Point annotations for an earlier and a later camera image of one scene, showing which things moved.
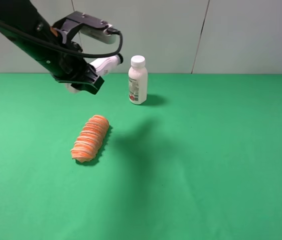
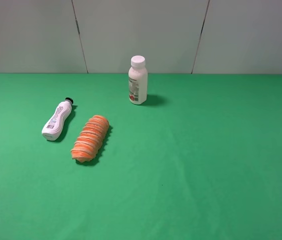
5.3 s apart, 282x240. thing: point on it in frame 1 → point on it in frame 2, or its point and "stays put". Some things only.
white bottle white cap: x=138 y=80 stays put
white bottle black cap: x=102 y=67 → x=51 y=131
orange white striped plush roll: x=88 y=141 stays put
